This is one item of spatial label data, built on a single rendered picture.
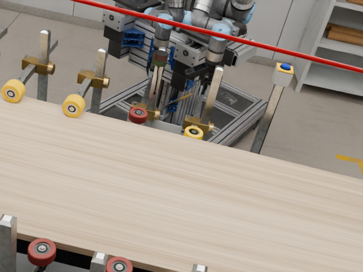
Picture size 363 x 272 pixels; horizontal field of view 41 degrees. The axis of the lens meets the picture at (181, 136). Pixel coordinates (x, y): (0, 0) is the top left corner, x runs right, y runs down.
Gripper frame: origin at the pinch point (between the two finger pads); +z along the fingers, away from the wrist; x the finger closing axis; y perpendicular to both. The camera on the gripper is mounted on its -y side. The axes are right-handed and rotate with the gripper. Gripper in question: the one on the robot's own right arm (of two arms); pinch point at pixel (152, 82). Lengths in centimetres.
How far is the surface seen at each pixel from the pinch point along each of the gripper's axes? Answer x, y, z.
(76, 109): 23, -57, -12
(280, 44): -96, 239, 58
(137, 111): 0.5, -42.7, -8.5
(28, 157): 31, -87, -7
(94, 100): 21.5, -33.1, -2.3
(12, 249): 14, -141, -25
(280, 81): -54, -35, -35
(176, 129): -17.5, -29.1, 4.6
